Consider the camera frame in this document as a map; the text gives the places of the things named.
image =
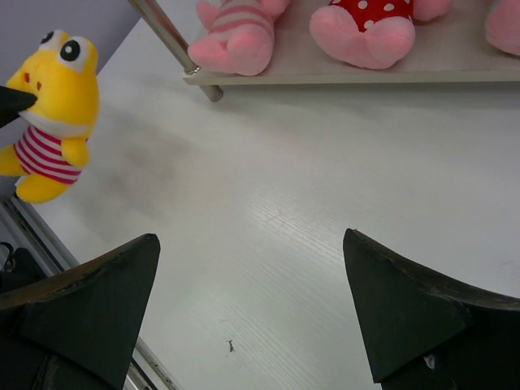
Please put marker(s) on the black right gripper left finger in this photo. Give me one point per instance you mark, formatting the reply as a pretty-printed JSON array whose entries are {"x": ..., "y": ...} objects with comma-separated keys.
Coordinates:
[{"x": 77, "y": 329}]

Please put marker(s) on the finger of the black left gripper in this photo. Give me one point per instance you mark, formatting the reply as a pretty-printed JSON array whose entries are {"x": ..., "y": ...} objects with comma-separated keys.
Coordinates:
[{"x": 12, "y": 102}]

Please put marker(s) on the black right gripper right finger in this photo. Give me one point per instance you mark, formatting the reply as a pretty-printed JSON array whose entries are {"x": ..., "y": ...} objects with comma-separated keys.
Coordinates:
[{"x": 425, "y": 330}]

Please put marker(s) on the yellow frog toy pink stripes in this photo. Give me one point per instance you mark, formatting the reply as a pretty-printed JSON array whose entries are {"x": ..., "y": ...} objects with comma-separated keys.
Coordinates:
[{"x": 53, "y": 151}]

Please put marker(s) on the pink frog toy red polka-dot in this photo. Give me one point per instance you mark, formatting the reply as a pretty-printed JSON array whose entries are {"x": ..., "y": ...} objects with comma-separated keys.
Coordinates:
[{"x": 371, "y": 34}]

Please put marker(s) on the pink frog toy orange stripes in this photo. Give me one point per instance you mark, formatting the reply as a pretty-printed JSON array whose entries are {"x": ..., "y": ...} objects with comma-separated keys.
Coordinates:
[{"x": 502, "y": 26}]

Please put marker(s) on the white two-tier wooden shelf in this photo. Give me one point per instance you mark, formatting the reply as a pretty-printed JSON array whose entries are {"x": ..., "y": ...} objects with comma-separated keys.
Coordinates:
[{"x": 450, "y": 50}]

